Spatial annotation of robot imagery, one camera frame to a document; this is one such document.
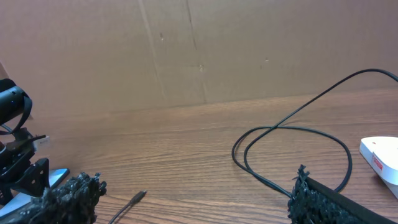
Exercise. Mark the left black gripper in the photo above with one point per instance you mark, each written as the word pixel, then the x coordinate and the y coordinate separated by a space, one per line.
pixel 17 171

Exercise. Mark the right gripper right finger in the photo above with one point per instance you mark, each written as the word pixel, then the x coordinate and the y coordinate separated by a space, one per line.
pixel 313 202

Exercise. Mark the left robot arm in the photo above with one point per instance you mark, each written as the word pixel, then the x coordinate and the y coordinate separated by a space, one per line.
pixel 14 102

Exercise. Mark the white power strip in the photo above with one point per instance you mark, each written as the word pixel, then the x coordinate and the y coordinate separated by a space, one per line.
pixel 380 152

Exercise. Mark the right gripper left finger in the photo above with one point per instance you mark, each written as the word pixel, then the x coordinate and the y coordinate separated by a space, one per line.
pixel 72 203

